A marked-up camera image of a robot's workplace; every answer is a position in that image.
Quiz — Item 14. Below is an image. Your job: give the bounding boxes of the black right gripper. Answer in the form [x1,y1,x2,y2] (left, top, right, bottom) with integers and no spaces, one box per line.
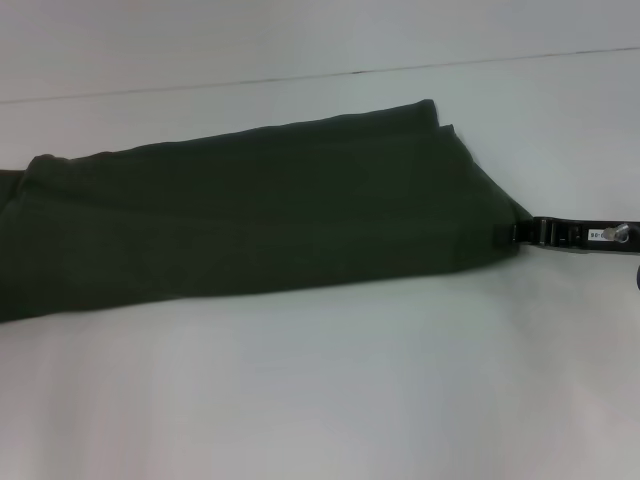
[492,215,640,255]

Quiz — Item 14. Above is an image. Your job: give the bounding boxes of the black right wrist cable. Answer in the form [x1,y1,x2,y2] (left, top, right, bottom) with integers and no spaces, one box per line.
[602,223,640,292]

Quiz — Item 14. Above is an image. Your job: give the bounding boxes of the dark green FREE t-shirt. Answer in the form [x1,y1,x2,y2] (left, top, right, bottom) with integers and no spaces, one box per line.
[0,98,532,325]

